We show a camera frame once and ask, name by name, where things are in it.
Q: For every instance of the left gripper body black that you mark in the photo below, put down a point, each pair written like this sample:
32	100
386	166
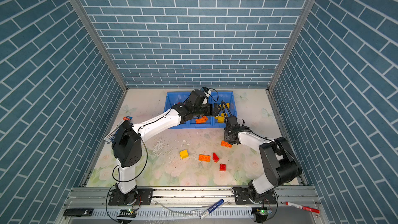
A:
204	110

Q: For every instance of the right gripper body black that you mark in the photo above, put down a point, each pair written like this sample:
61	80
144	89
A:
227	135

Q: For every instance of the yellow lego brick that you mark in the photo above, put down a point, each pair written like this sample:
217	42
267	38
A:
225	105
183	154
220	119

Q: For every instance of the blue three-compartment bin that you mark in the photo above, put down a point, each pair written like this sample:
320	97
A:
227	97

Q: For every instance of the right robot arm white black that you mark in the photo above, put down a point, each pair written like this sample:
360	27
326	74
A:
278	160

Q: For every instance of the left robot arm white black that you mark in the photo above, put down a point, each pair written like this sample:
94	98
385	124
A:
130	138

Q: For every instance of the orange lego brick right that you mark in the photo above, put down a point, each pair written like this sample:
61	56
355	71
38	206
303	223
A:
225	144

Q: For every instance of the orange lego brick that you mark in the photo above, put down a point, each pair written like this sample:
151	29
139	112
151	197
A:
201	120
225	144

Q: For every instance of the orange lego brick upper middle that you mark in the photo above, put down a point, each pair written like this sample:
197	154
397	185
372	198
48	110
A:
201	120

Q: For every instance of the red lego brick tilted small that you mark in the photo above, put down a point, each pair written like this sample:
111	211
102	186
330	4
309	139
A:
215	157

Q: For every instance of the red lego brick small lone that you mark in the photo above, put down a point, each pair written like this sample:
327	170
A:
222	167

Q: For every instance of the orange lego brick extra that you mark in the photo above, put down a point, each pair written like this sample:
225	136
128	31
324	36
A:
204	158

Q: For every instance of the blue white marker pen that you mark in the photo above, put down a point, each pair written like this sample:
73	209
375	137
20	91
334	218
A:
211	209

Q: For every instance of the blue stapler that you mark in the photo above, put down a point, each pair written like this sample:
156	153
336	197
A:
109	138

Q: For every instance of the red white marker pen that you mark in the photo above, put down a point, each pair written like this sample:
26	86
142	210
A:
305	208

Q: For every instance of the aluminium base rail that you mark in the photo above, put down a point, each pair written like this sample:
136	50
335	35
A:
183	205

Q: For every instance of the black flat device on rail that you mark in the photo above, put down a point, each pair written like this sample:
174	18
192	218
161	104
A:
78	212

